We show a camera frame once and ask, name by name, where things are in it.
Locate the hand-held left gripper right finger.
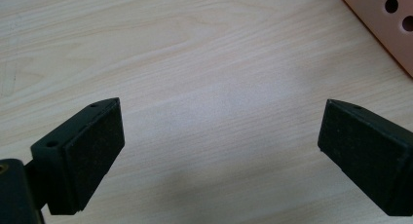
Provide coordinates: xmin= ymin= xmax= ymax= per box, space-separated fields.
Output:
xmin=317 ymin=98 xmax=413 ymax=217

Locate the pink perforated plastic basket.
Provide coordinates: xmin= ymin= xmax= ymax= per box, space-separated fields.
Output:
xmin=334 ymin=0 xmax=413 ymax=78

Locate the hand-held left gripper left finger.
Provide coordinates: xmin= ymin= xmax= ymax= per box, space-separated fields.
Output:
xmin=24 ymin=96 xmax=126 ymax=216

